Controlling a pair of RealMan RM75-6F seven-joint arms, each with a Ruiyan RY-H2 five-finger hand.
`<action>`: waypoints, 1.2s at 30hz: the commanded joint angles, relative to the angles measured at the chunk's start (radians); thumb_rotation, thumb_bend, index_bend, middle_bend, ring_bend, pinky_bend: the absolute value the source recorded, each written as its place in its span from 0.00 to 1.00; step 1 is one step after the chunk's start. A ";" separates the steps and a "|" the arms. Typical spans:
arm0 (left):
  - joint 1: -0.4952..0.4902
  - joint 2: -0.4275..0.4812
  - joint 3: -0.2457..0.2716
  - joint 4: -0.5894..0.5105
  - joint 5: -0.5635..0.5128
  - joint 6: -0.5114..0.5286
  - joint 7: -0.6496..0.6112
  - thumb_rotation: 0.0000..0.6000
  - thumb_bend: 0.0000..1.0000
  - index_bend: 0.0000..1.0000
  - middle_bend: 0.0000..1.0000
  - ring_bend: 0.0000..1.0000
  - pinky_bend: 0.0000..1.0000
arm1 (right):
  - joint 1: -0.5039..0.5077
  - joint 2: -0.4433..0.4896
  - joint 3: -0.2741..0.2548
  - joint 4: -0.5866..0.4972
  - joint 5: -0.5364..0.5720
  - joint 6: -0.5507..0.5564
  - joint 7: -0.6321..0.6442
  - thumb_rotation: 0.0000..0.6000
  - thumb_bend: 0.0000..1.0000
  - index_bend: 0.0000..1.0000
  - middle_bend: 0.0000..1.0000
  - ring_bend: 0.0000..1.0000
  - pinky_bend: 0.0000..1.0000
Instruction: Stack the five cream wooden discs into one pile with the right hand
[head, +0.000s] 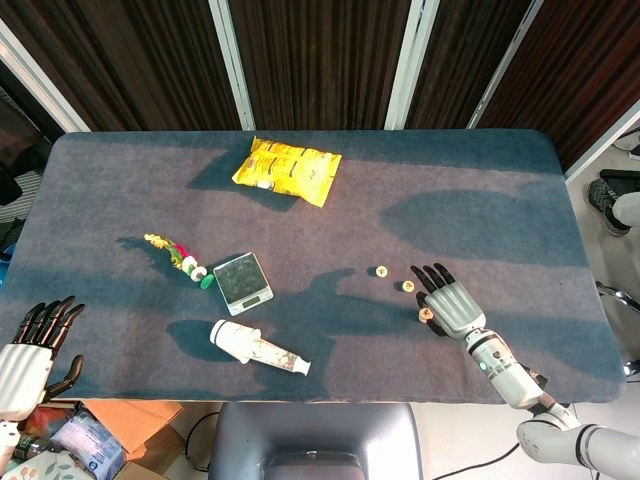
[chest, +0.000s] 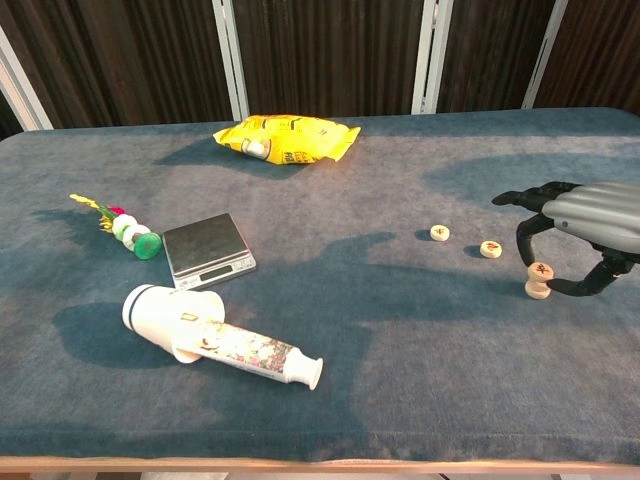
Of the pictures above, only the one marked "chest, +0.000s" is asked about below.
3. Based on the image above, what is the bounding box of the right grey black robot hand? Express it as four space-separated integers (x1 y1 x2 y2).
491 180 640 298

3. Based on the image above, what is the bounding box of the blue table cloth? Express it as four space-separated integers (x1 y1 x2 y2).
0 106 640 464

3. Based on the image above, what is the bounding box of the yellow snack bag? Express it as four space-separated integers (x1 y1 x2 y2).
212 114 362 166

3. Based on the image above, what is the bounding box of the floral toothpaste tube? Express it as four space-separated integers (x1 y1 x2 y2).
175 310 325 392

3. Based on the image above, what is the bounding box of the silver digital kitchen scale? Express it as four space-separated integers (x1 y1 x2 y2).
161 212 258 291

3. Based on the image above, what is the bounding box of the white cup dark stripe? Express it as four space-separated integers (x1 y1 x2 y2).
121 283 227 365

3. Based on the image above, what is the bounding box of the white metal partition post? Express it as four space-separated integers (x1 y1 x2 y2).
211 0 251 122
520 0 570 111
410 0 454 116
0 24 55 132

